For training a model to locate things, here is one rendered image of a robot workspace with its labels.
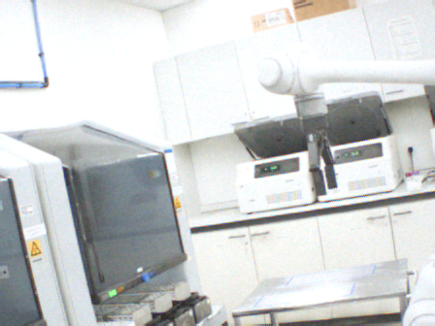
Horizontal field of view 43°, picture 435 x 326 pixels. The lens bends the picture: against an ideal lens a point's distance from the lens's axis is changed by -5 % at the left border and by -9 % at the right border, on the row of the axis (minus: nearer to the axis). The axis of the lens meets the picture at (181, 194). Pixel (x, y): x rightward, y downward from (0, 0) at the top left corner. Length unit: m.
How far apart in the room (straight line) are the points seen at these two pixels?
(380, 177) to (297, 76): 2.46
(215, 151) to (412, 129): 1.66
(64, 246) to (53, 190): 0.17
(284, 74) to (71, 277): 0.88
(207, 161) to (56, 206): 3.22
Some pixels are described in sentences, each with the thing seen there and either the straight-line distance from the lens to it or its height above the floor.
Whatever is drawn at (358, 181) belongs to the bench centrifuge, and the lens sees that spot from 3.87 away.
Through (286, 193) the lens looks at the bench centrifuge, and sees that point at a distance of 3.99.
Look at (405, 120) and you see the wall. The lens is 4.41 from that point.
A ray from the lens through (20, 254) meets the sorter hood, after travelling 1.61.
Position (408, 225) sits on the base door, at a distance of 3.85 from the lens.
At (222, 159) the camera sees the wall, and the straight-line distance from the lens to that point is 4.82.
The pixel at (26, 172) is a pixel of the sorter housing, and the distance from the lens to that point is 1.69.
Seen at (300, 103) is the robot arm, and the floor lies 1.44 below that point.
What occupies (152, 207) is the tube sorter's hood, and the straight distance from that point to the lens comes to 2.18.
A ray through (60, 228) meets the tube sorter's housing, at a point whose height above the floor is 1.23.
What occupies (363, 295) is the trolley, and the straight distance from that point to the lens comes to 1.89.
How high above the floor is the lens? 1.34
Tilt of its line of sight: 3 degrees down
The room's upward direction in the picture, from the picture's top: 11 degrees counter-clockwise
